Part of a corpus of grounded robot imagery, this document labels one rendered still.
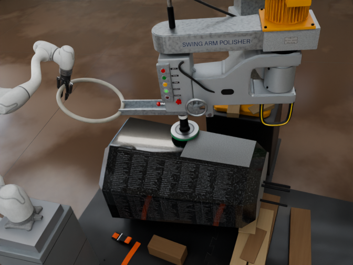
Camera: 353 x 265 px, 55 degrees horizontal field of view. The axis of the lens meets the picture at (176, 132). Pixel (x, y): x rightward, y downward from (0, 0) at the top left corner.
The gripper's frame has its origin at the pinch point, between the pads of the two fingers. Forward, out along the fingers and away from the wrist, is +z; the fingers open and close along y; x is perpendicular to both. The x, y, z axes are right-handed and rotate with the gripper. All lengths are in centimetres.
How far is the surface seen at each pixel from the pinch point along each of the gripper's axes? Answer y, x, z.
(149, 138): 71, 8, 9
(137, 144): 66, 0, 12
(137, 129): 58, 16, 14
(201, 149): 111, 6, -6
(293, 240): 209, 7, 39
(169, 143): 88, 6, 3
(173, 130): 86, 15, -3
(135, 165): 72, -13, 20
